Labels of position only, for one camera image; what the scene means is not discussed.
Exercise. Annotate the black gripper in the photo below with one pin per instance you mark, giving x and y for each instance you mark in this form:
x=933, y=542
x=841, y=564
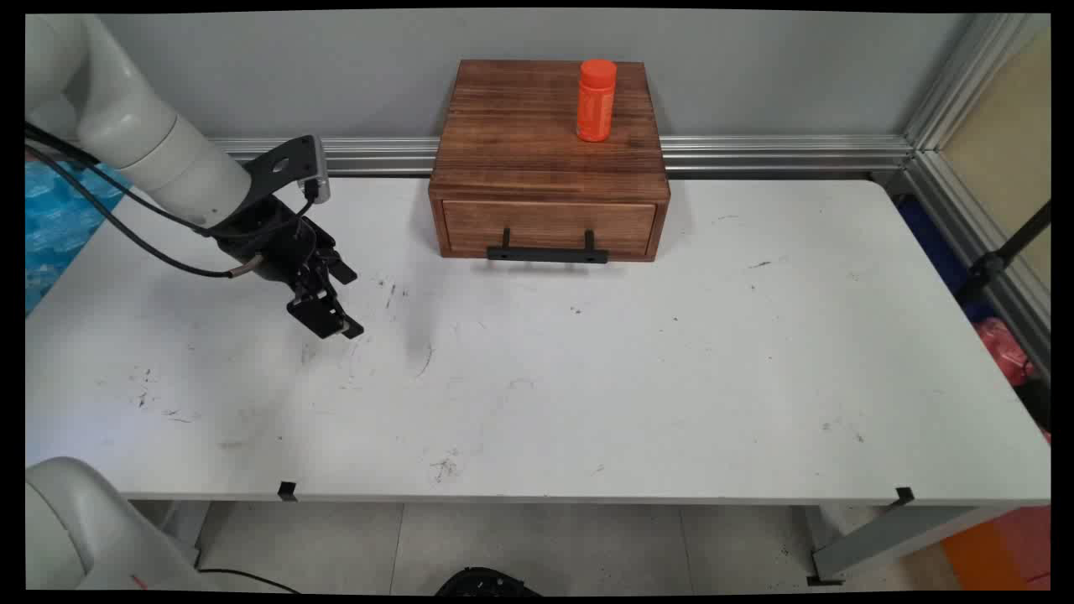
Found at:
x=273, y=239

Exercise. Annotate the black tape marker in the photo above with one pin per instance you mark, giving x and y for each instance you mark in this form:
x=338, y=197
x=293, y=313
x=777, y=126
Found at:
x=904, y=496
x=287, y=492

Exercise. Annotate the dark wooden drawer cabinet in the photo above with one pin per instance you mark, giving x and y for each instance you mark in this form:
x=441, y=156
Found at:
x=537, y=117

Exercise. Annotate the blue plastic bag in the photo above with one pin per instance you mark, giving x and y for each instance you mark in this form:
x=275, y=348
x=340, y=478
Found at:
x=59, y=226

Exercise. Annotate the orange plastic bottle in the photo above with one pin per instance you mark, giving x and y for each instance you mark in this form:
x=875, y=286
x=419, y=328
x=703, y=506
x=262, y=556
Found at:
x=596, y=105

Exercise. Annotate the black round floor object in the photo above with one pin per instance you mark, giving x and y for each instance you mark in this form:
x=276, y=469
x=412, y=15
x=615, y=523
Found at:
x=487, y=583

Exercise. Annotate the grey table leg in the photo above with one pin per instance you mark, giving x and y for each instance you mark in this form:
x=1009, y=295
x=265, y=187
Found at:
x=889, y=537

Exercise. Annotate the dark blue bin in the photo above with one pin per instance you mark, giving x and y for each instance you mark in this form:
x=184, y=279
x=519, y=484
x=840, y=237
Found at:
x=940, y=243

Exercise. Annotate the black tripod stand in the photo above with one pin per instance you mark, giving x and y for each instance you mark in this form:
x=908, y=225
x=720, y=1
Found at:
x=990, y=264

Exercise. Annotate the red plastic bag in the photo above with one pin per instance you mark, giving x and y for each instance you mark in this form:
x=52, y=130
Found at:
x=1003, y=348

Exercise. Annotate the orange red box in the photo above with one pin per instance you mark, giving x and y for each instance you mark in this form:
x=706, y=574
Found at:
x=998, y=549

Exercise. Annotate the black bracket with silver camera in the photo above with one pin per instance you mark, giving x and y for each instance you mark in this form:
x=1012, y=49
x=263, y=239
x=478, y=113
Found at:
x=285, y=164

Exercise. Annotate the horizontal aluminium frame rail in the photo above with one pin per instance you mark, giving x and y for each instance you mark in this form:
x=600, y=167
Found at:
x=755, y=155

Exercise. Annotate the upright aluminium frame post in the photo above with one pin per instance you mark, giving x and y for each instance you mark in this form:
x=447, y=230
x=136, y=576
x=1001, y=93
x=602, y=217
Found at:
x=944, y=101

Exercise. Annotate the aluminium side frame rail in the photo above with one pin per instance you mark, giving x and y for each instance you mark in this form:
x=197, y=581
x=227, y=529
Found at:
x=982, y=235

